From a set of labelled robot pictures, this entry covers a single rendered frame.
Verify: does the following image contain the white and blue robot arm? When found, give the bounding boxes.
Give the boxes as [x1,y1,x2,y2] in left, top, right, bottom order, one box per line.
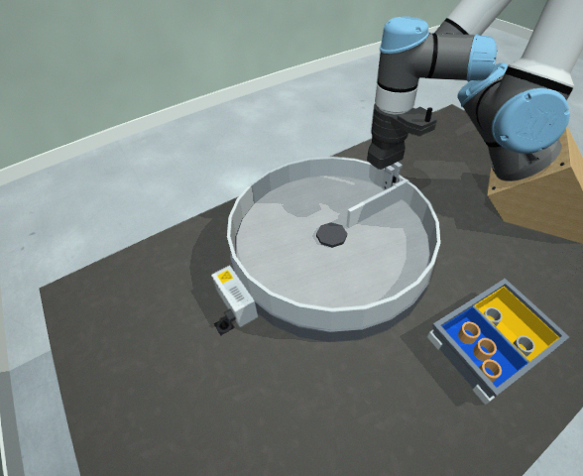
[377,0,583,181]

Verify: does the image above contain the bronze bushing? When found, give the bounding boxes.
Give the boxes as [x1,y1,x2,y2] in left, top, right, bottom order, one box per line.
[458,322,480,344]
[479,360,502,383]
[473,338,497,361]

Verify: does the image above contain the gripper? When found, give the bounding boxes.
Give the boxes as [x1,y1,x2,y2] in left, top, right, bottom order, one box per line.
[367,84,437,190]

